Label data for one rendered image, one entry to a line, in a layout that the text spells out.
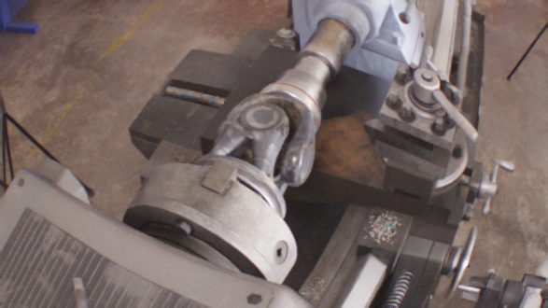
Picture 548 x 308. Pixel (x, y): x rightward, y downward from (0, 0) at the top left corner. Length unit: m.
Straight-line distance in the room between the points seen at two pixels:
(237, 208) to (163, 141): 0.59
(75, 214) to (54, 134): 2.22
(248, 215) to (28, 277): 0.41
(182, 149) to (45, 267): 0.81
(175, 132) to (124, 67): 1.72
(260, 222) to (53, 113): 2.27
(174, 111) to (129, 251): 0.86
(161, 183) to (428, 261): 0.65
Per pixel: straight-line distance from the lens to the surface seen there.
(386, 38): 1.61
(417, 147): 1.18
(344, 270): 1.31
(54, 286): 0.72
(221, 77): 1.63
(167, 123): 1.54
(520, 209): 2.66
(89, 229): 0.76
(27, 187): 0.85
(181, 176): 0.96
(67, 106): 3.12
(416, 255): 1.38
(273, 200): 1.04
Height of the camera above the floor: 1.91
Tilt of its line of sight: 46 degrees down
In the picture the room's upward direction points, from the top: 4 degrees counter-clockwise
